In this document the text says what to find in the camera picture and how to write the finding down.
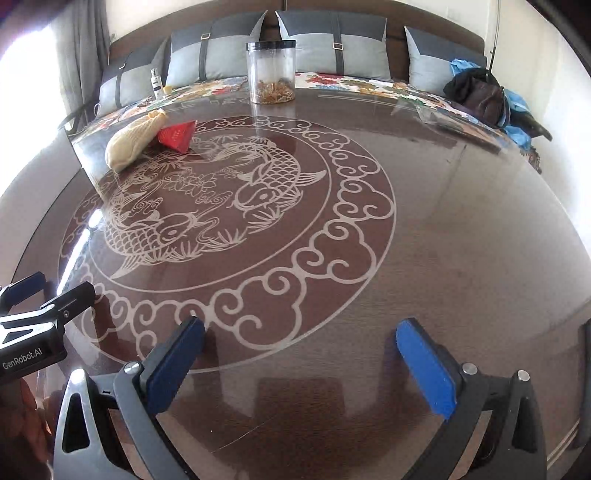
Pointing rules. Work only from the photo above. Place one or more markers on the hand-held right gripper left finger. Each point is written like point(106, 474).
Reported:
point(178, 364)

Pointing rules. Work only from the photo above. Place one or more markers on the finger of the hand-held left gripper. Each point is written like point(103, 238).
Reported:
point(23, 284)
point(69, 300)

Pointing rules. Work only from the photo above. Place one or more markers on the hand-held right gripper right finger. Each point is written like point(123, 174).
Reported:
point(425, 369)

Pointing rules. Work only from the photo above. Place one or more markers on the brown patterned glass desktop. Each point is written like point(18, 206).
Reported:
point(323, 230)

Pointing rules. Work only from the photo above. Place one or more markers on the person's left hand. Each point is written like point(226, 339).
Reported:
point(23, 415)

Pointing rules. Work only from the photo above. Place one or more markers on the cream knit pouch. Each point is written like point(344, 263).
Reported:
point(131, 141)

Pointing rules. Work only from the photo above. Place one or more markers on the red box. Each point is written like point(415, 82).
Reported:
point(178, 134)

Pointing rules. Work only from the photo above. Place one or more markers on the grey blue pillow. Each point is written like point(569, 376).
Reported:
point(212, 55)
point(337, 46)
point(434, 64)
point(124, 83)

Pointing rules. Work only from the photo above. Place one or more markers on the white bottle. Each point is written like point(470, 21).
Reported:
point(157, 83)

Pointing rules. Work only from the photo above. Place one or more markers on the clear plastic sleeve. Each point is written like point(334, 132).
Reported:
point(443, 120)

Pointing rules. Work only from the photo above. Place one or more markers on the grey curtain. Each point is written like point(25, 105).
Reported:
point(83, 37)

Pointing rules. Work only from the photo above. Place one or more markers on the black bag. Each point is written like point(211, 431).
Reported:
point(480, 99)

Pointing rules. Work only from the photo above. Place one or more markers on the floral blanket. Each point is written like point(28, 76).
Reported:
point(346, 83)

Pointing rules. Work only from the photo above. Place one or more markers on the dark bag with blue cloth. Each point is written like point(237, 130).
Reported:
point(461, 67)

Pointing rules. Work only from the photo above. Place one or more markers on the clear jar with black lid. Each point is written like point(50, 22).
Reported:
point(271, 69)

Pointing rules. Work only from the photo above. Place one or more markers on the thin metal pole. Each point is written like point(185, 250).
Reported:
point(495, 32)

